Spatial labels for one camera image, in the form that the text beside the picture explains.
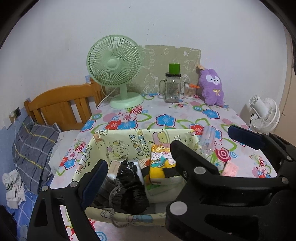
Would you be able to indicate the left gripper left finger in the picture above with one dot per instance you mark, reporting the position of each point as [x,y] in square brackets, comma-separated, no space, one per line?
[91,182]

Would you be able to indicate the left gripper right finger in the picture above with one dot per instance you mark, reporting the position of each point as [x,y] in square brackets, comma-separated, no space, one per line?
[187,160]

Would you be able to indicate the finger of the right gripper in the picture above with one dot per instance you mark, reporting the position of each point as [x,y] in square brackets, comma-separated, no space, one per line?
[249,138]

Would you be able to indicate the yellow cartoon tissue pack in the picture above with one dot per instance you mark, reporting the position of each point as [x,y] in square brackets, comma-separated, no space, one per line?
[162,165]

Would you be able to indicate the pink paper packet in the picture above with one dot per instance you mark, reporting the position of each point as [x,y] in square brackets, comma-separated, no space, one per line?
[230,169]

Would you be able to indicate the black plastic bag bundle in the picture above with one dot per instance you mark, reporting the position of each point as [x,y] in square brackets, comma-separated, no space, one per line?
[134,199]

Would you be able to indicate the grey sock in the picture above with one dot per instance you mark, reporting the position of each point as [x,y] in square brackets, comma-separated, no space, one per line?
[109,198]

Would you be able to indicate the beige wooden door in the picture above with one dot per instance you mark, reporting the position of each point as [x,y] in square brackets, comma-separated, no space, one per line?
[286,125]

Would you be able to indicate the white standing fan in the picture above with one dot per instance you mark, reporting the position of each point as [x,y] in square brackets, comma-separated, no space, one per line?
[266,114]

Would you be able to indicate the floral tablecloth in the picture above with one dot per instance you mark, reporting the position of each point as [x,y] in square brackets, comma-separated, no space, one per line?
[154,113]

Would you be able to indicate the yellow cartoon storage box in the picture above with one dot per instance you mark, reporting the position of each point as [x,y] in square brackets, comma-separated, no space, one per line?
[133,145]

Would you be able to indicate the grey plaid pillow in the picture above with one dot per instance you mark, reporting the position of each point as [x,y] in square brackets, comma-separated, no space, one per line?
[31,151]

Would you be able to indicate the cotton swab jar orange lid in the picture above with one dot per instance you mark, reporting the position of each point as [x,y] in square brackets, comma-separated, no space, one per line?
[190,90]

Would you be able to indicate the crumpled white cloth on bed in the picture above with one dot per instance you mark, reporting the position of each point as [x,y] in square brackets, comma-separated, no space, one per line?
[15,190]

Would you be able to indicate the purple plush bunny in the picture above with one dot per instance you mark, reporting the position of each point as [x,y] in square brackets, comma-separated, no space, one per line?
[211,86]

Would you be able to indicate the glass mason jar mug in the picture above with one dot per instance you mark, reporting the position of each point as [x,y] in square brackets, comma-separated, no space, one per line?
[170,88]

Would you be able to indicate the green cup on jar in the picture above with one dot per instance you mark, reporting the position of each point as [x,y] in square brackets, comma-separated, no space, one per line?
[174,68]

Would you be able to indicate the green desk fan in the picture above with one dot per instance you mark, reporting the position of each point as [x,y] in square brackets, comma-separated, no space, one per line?
[114,61]

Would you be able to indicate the wall power outlet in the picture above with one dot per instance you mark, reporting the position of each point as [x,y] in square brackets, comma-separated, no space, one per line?
[14,115]

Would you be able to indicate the green patterned wall board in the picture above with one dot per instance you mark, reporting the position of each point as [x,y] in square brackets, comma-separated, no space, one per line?
[155,65]

